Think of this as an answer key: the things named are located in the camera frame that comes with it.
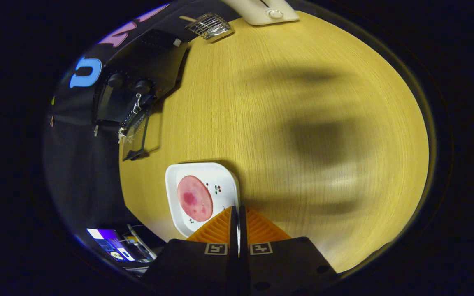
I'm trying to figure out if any white square plate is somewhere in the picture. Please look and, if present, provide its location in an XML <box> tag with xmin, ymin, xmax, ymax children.
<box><xmin>165</xmin><ymin>162</ymin><xmax>241</xmax><ymax>238</ymax></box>

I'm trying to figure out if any black toaster oven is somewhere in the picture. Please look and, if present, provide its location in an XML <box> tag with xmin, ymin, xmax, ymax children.
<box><xmin>93</xmin><ymin>29</ymin><xmax>190</xmax><ymax>162</ymax></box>

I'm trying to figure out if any white toaster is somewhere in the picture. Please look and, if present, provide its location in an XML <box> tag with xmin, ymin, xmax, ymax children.
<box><xmin>221</xmin><ymin>0</ymin><xmax>300</xmax><ymax>26</ymax></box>

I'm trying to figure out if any colourful screen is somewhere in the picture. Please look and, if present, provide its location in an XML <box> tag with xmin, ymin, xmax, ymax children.
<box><xmin>86</xmin><ymin>228</ymin><xmax>137</xmax><ymax>262</ymax></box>

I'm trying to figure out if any wire mesh utensil holder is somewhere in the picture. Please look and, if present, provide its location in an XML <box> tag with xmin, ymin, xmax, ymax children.
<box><xmin>186</xmin><ymin>12</ymin><xmax>235</xmax><ymax>43</ymax></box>

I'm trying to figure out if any pink ham slice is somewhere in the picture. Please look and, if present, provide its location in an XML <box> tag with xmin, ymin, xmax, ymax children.
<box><xmin>177</xmin><ymin>175</ymin><xmax>214</xmax><ymax>222</ymax></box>

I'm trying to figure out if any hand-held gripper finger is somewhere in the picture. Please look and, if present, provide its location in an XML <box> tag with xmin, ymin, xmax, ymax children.
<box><xmin>239</xmin><ymin>206</ymin><xmax>339</xmax><ymax>296</ymax></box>
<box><xmin>142</xmin><ymin>206</ymin><xmax>239</xmax><ymax>296</ymax></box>

